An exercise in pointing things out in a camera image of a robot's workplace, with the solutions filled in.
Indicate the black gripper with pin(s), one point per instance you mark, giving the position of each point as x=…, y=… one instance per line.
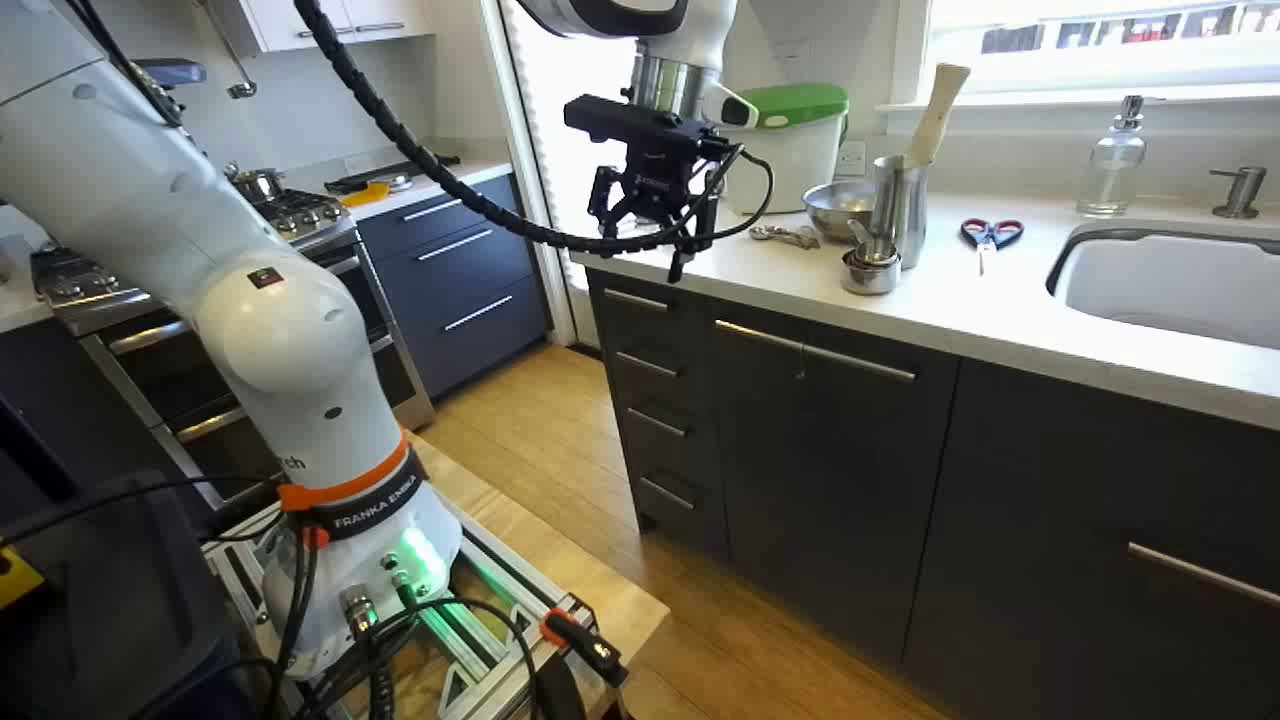
x=666, y=183

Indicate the black equipment box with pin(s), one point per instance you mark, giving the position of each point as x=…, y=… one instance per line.
x=94, y=602

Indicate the wooden platform board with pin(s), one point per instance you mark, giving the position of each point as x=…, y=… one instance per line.
x=561, y=553

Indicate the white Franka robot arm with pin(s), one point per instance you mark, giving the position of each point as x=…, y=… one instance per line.
x=133, y=174

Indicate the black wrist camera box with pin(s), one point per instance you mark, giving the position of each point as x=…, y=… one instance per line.
x=626, y=116

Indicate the clear glass soap dispenser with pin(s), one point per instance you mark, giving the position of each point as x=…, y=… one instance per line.
x=1108, y=165

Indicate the small metal pot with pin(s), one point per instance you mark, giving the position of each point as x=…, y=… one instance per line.
x=274, y=200

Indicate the blue drawer cabinet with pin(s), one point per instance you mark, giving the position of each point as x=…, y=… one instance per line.
x=461, y=283

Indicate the stainless steel stove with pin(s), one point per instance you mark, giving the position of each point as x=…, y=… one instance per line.
x=173, y=385

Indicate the red black clamp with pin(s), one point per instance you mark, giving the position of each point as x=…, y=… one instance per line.
x=585, y=642

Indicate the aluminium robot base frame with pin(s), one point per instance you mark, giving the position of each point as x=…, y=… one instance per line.
x=467, y=642

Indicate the white sink basin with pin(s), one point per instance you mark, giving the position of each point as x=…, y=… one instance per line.
x=1172, y=287

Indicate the wooden spatula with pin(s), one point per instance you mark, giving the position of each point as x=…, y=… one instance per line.
x=942, y=104

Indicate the small metal sink fixture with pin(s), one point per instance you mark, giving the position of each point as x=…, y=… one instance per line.
x=1241, y=192

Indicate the small metal measuring cup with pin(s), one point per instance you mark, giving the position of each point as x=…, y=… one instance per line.
x=868, y=275

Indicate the white canister with green lid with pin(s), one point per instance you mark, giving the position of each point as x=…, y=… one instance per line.
x=801, y=145

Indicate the grey camera on stand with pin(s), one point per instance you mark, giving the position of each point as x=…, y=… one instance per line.
x=173, y=71

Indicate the dark kitchen counter cabinet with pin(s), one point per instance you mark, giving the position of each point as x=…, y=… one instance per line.
x=827, y=466

